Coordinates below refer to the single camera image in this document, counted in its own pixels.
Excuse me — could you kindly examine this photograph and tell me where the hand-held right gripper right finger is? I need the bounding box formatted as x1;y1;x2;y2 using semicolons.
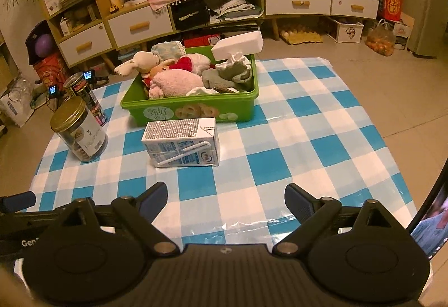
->
272;183;408;256

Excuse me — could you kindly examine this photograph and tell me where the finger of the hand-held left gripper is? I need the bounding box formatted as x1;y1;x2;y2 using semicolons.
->
0;191;36;214

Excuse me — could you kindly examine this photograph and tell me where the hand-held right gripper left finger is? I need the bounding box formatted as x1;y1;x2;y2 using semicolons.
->
45;182;179;256

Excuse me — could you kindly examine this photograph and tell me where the green plastic bin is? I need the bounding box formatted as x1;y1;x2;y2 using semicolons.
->
120;44;260;125

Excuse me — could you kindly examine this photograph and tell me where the pink plush toy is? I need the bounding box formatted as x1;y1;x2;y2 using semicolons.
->
148;69;204;99

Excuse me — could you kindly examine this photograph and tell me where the cream rabbit plush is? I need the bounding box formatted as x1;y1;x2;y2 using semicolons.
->
115;51;162;78

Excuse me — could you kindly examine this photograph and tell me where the grey cloth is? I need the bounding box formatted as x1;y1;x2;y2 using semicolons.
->
201;52;253;93

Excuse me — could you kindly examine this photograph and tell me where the white sponge block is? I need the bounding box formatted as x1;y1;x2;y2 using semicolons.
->
211;30;264;61

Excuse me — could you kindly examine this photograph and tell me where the white milk carton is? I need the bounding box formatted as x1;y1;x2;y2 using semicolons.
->
141;117;220;168

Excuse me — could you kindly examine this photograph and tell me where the blue checkered tablecloth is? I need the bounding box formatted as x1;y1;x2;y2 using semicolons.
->
28;58;422;259

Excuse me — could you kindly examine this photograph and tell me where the clear jar with gold lid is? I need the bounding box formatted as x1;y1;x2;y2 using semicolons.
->
50;97;108;163

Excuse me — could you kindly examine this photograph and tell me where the white plastic bag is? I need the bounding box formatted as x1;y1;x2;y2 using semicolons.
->
0;76;36;127

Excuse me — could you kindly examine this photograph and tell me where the colourful metal can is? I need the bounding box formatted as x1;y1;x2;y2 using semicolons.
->
63;72;109;127

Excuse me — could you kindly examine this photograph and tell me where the orange printed box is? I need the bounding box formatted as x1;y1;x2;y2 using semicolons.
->
33;52;71;85

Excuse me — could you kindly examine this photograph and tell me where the tablet screen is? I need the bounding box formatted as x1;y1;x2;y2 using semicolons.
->
408;156;448;262

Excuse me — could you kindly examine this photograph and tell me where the plush toy with red hat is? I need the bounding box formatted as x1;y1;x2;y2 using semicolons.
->
170;53;211;76

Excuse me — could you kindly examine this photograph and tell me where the pale blue lace cloth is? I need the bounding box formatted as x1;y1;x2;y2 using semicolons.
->
151;42;185;61

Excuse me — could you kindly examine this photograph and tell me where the purple ball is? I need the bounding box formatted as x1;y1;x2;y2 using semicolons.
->
35;34;55;58

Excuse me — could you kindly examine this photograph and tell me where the red box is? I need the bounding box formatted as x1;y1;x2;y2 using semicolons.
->
184;33;223;48

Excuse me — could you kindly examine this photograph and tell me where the egg tray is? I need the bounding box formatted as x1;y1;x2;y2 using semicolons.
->
278;23;324;46

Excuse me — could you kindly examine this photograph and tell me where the white drawer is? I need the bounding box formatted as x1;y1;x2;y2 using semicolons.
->
58;23;113;66
331;0;379;20
108;6;175;48
264;0;332;16

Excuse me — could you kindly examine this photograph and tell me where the white basket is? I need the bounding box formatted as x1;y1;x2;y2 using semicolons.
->
328;16;365;44

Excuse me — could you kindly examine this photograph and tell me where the bag of oranges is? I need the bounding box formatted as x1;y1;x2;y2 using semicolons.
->
366;19;396;57

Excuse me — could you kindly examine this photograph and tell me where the black bag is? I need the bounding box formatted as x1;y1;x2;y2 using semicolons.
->
171;0;211;31

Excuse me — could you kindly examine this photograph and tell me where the cardboard box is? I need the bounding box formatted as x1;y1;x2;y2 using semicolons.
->
394;13;415;50

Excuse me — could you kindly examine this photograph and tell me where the stack of folded papers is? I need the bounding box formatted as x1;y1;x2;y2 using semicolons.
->
210;0;263;21

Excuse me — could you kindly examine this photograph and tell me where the refrigerator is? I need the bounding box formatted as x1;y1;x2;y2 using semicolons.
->
406;0;448;59

